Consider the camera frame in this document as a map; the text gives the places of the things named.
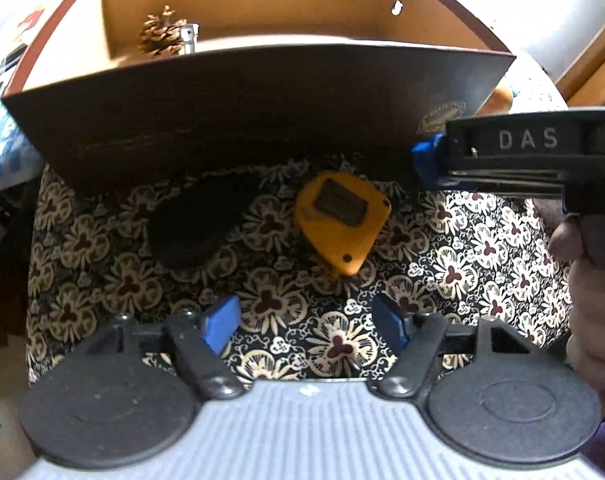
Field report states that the silver metal tool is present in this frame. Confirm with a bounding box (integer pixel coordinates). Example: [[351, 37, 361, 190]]
[[181, 22, 201, 55]]

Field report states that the orange tape measure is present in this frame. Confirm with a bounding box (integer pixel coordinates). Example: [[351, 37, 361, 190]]
[[295, 171, 392, 277]]

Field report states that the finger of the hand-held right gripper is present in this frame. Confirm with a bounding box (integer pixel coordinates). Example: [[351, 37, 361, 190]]
[[411, 132, 564, 197]]

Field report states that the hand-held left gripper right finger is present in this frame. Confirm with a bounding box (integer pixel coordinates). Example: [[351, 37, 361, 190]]
[[372, 294, 533, 400]]

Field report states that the brown cardboard box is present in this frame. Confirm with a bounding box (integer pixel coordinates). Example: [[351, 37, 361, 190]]
[[1, 0, 518, 196]]

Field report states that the brown pine cone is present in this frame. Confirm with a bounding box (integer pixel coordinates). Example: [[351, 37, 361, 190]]
[[138, 6, 189, 58]]

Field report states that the blue and white cloth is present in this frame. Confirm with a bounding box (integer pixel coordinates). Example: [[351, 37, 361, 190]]
[[0, 80, 43, 196]]

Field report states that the black pouch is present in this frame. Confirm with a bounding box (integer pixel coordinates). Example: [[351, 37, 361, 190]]
[[146, 170, 256, 272]]

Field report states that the wooden furniture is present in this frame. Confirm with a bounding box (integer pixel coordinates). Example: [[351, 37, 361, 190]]
[[555, 17, 605, 108]]

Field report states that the floral tablecloth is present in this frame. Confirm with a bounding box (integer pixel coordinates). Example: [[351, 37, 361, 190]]
[[25, 75, 575, 386]]

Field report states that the brown gourd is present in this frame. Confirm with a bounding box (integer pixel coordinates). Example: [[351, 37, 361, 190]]
[[482, 85, 514, 117]]

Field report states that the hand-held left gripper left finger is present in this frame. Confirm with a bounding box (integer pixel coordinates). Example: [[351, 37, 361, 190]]
[[87, 296, 244, 401]]

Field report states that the person's right hand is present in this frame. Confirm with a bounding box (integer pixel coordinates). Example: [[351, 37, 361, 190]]
[[547, 219, 605, 403]]

